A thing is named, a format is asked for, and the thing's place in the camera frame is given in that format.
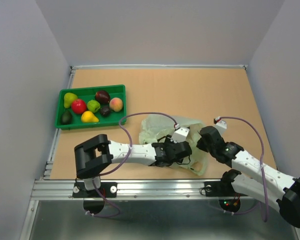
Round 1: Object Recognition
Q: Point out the light green plastic bag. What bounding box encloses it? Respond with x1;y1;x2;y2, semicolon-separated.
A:
139;114;209;176

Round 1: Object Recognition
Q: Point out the dark purple mangosteen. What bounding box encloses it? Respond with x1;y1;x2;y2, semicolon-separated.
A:
99;105;112;117

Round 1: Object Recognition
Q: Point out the light green wrinkled fruit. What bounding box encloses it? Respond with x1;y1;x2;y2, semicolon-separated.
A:
87;99;101;113

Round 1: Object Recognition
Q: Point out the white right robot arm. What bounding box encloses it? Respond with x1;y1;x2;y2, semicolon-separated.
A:
197;126;300;229

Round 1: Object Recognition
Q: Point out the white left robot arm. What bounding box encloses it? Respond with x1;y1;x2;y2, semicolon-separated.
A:
74;134;192;197

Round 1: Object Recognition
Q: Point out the peach fruit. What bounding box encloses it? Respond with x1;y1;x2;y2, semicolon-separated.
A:
109;97;124;112

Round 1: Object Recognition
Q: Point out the green plastic tray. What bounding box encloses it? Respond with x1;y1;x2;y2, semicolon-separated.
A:
54;84;127;130

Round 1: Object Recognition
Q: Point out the dark red apple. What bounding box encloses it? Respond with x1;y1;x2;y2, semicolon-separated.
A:
94;90;111;105

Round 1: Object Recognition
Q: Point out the bright red apple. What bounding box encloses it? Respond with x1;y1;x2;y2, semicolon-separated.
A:
71;98;87;115

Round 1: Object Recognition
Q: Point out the dark green avocado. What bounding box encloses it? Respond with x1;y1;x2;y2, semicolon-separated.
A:
60;110;73;125

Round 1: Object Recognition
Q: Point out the green yellow pear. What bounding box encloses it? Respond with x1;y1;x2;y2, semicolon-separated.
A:
63;92;78;109

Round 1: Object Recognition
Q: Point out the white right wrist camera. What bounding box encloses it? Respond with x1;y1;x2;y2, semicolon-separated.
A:
213;117;227;136

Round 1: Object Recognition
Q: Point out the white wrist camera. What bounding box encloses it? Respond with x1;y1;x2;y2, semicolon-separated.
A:
213;117;227;136
171;127;190;143

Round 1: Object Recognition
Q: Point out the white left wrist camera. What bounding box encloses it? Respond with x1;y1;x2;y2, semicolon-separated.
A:
171;127;190;143

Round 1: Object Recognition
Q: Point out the aluminium mounting rail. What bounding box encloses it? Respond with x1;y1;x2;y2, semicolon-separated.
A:
30;179;228;201

